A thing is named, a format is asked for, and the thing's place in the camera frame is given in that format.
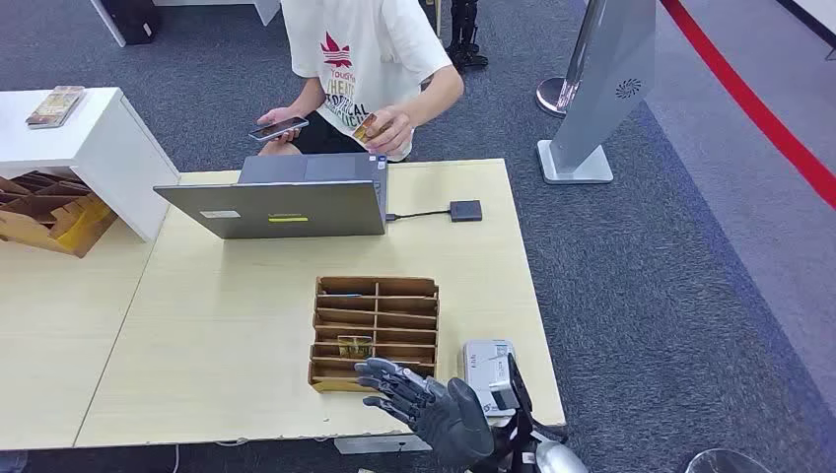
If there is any person's left hand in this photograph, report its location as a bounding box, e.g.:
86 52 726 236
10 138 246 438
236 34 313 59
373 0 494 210
362 105 416 158

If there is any black smartphone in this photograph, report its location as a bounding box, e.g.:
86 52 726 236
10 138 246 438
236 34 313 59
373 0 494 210
247 116 311 143

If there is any brown cardboard organizer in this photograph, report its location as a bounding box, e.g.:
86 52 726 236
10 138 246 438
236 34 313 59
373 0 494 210
0 170 120 259

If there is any yellow patterned ID card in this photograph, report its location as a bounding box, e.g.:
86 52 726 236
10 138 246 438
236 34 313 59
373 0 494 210
352 112 393 145

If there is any wooden slotted card organizer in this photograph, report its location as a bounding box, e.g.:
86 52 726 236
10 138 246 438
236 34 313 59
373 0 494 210
308 276 440 395

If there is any small black usb box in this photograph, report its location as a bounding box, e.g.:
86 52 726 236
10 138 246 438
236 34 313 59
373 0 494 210
449 200 484 224

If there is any red barrier belt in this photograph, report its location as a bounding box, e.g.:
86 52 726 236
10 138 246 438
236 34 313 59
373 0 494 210
660 0 836 212

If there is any clear round glass object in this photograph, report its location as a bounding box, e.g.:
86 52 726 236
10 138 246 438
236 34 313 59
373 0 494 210
684 448 775 473

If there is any person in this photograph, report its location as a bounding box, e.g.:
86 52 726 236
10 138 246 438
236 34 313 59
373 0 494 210
255 0 466 164

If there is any white card reader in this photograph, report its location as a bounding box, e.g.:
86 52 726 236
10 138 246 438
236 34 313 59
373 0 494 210
463 339 518 419

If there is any black tripod stand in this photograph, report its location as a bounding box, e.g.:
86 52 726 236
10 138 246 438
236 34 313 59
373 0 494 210
446 0 490 72

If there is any white side table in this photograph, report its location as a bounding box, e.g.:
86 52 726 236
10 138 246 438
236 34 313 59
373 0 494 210
0 86 182 243

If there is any chrome stanchion post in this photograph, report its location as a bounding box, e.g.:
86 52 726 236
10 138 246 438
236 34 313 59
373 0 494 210
535 0 605 119

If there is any stack of patterned cards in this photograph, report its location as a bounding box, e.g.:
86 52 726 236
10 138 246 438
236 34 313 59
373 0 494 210
26 85 87 130

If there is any grey laptop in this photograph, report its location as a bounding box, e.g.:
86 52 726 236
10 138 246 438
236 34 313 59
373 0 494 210
153 153 389 240

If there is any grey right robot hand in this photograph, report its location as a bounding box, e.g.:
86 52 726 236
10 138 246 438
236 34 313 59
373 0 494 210
354 357 496 468

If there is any yellow green room key card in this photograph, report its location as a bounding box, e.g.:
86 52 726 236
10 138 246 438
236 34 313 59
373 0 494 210
337 335 375 360

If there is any person's right hand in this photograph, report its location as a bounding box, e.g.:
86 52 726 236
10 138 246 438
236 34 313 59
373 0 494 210
256 105 309 145

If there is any grey kiosk stand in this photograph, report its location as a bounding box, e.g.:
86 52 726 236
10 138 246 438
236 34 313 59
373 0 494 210
536 0 658 185

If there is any black cabinet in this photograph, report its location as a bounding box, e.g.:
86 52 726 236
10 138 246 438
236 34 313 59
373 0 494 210
98 0 164 47

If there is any black usb cable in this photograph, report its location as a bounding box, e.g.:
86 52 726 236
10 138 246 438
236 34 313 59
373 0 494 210
384 208 452 224

